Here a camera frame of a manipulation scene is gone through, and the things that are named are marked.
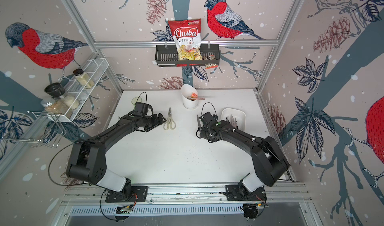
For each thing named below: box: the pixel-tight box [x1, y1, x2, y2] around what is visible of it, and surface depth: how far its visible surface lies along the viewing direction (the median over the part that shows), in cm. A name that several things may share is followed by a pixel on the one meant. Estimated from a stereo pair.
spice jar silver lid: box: [40, 97, 68, 115], surface depth 62 cm
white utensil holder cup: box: [180, 84, 199, 110], surface depth 108 cm
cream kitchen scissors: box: [163, 106, 176, 130], surface depth 103 cm
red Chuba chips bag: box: [168, 18, 202, 61], surface depth 85 cm
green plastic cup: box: [131, 96, 143, 107], surface depth 109 cm
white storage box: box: [220, 108, 246, 132], surface depth 103 cm
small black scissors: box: [195, 114, 202, 139], surface depth 90 cm
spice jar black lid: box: [73, 68, 95, 89], surface depth 76 cm
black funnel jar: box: [44, 82, 80, 111], surface depth 65 cm
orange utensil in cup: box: [190, 92, 206, 101], surface depth 109 cm
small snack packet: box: [203, 55, 219, 70], surface depth 92 cm
